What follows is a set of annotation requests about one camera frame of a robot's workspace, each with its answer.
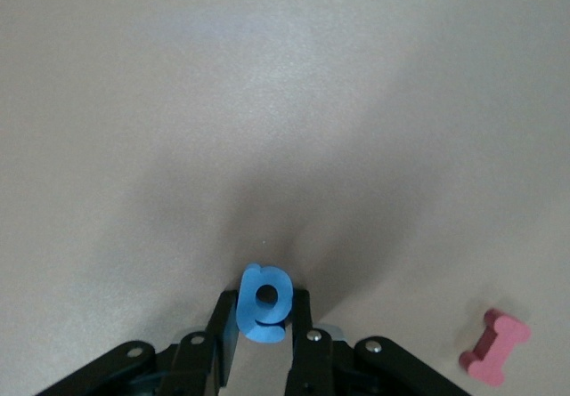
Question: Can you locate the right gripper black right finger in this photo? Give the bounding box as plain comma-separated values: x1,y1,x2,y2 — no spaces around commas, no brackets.
284,287,471,396

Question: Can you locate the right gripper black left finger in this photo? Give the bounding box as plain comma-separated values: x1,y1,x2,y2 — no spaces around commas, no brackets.
37,289,240,396

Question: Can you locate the blue foam letter a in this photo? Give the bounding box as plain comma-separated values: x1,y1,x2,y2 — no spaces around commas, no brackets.
234,262,295,344

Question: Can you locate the red foam letter I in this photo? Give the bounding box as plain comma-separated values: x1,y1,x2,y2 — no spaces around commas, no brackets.
458,309,533,388

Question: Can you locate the brown paper table cover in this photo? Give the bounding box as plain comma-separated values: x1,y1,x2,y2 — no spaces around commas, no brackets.
0,0,570,396

